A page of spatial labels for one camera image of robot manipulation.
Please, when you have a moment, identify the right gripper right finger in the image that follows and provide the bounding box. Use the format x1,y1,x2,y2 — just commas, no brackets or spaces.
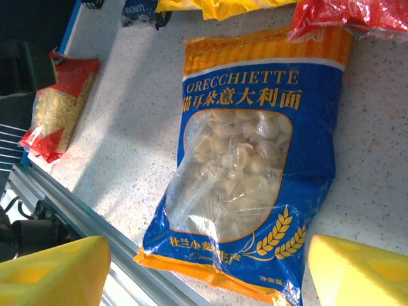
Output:
307,234,408,306

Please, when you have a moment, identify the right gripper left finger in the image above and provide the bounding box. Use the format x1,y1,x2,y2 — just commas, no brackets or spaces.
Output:
0,235,112,306

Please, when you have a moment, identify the blue orecchiette pasta bag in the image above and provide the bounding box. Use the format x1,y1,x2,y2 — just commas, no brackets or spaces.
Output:
133,24,353,306

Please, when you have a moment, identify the red macaroni bag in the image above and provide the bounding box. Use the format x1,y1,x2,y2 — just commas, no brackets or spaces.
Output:
18,52,100,164

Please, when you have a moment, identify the red spaghetti bag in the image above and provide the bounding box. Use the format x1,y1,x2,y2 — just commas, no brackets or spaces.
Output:
288,0,348,42
346,0,408,42

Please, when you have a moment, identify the blue spaghetti bag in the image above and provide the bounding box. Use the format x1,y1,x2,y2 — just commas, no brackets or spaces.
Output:
120,0,173,31

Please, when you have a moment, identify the yellow spaghetti bag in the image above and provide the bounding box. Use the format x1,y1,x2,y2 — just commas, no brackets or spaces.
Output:
201,0,299,21
155,0,207,13

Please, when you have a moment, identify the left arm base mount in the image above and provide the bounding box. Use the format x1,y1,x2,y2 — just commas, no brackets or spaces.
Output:
0,194,84,265

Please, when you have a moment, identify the aluminium frame rail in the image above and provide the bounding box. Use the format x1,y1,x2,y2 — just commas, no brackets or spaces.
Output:
0,122,208,306

